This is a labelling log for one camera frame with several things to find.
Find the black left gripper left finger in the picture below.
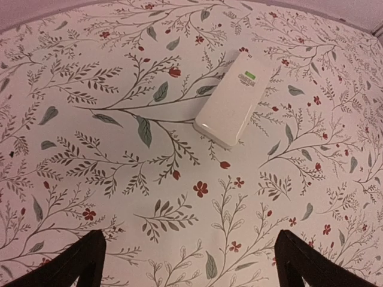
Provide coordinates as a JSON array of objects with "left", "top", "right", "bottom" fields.
[{"left": 6, "top": 230, "right": 107, "bottom": 287}]

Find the floral patterned table mat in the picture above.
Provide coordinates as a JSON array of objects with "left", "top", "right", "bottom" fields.
[{"left": 1, "top": 1, "right": 382, "bottom": 286}]

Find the white remote control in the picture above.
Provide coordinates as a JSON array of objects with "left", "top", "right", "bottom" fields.
[{"left": 193, "top": 52, "right": 273, "bottom": 149}]

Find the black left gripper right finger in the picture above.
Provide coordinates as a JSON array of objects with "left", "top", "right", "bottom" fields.
[{"left": 274, "top": 230, "right": 373, "bottom": 287}]

